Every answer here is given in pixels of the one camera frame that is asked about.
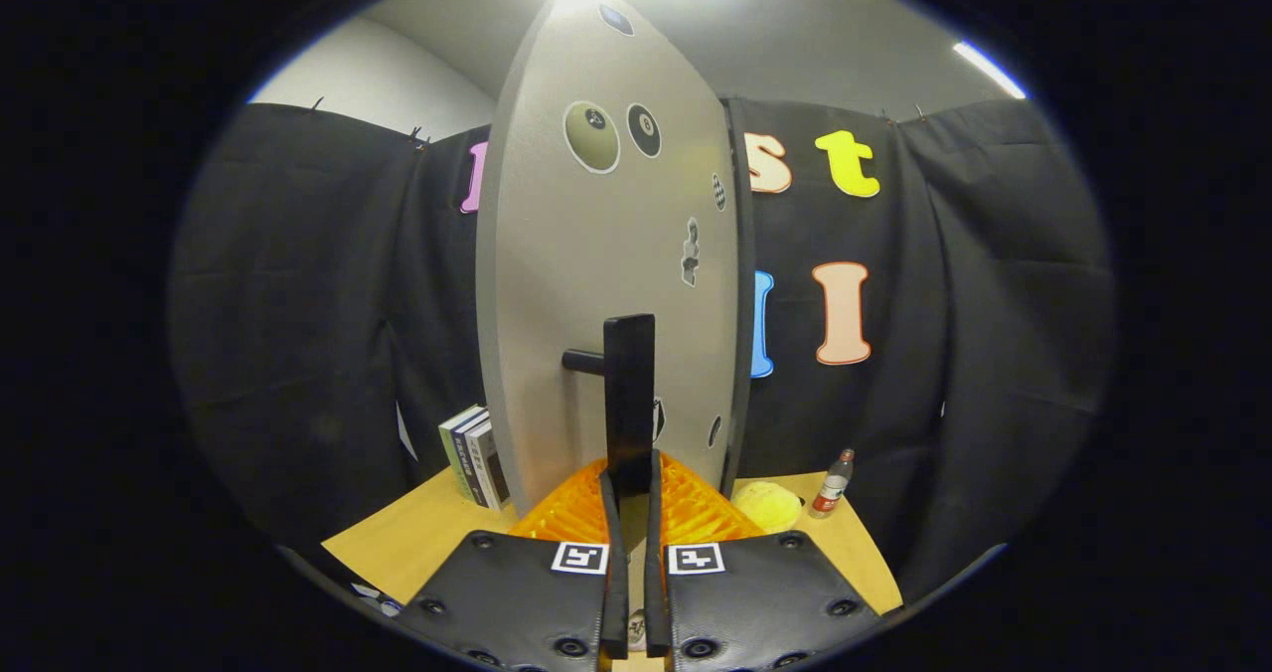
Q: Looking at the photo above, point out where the yellow bumpy plush toy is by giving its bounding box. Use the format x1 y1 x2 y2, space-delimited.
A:
731 480 804 535

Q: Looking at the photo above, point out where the green spine book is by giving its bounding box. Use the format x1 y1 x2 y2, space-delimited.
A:
438 405 488 500

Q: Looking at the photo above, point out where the ceiling tube light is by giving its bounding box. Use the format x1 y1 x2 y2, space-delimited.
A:
952 41 1028 99

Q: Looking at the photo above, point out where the dark grey shoe cabinet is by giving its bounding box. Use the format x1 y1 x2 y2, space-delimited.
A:
717 95 761 502

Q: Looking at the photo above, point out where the blue spine book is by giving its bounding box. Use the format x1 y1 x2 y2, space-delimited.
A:
451 413 494 505

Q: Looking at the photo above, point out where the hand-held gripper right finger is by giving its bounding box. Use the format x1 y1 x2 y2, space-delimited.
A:
644 450 883 672

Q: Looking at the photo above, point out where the black backdrop cloth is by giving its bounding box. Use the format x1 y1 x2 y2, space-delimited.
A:
169 95 1114 603

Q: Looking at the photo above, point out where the plastic bottle with red label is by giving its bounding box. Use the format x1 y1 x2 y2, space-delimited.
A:
808 448 856 520

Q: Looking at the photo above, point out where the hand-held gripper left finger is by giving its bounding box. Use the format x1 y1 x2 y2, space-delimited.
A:
397 458 629 672

